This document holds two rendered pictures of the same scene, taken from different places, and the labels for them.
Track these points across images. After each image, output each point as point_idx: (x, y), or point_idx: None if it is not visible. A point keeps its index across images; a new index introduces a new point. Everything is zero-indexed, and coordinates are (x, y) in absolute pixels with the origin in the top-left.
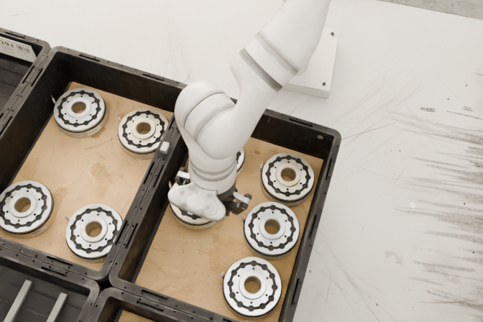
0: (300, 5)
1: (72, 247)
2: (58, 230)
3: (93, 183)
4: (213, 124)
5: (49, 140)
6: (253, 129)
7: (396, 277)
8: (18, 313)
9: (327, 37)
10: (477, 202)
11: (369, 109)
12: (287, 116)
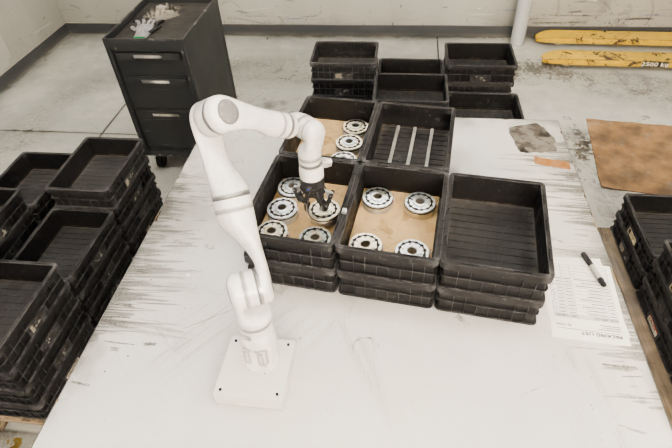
0: (265, 109)
1: (386, 189)
2: (399, 203)
3: (388, 224)
4: (305, 114)
5: (426, 242)
6: None
7: (210, 238)
8: None
9: (225, 384)
10: (141, 281)
11: (199, 337)
12: (270, 237)
